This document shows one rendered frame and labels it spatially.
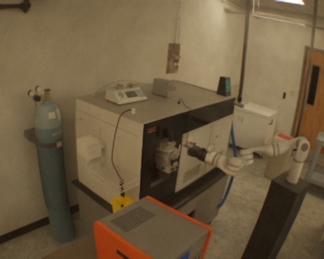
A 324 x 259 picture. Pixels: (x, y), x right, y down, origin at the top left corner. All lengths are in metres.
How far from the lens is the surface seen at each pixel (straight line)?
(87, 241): 1.76
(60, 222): 2.56
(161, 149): 1.69
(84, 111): 1.95
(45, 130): 2.08
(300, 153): 1.82
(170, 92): 2.09
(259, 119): 4.76
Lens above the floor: 1.96
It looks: 21 degrees down
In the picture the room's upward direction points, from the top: 5 degrees clockwise
